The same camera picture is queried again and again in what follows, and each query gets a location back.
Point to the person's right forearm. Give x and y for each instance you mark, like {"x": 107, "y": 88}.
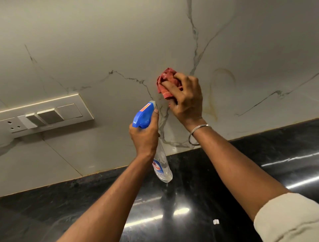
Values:
{"x": 234, "y": 169}

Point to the person's right middle finger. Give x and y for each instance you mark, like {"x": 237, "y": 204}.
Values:
{"x": 182, "y": 76}

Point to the person's right hand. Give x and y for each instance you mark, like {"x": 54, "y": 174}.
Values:
{"x": 190, "y": 102}

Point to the red cleaning cloth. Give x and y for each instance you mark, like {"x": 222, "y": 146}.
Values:
{"x": 165, "y": 77}

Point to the person's left forearm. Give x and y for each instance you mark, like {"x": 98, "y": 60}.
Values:
{"x": 112, "y": 199}

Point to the small white paper scrap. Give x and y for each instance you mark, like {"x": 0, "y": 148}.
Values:
{"x": 215, "y": 222}

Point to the person's right thumb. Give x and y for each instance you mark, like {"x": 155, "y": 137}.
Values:
{"x": 173, "y": 107}

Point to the clear spray bottle blue nozzle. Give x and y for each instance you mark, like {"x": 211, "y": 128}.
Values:
{"x": 143, "y": 117}

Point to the wide grey rocker switch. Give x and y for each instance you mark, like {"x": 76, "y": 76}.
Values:
{"x": 51, "y": 116}

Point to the cream rolled shirt sleeve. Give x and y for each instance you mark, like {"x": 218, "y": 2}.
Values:
{"x": 289, "y": 219}

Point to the person's left hand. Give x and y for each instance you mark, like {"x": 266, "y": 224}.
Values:
{"x": 143, "y": 139}

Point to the white wall switch plate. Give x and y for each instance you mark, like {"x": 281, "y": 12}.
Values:
{"x": 74, "y": 102}

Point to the silver metal bangle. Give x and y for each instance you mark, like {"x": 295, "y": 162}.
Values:
{"x": 199, "y": 127}

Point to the narrow grey rocker switch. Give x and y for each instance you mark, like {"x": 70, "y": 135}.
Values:
{"x": 32, "y": 121}

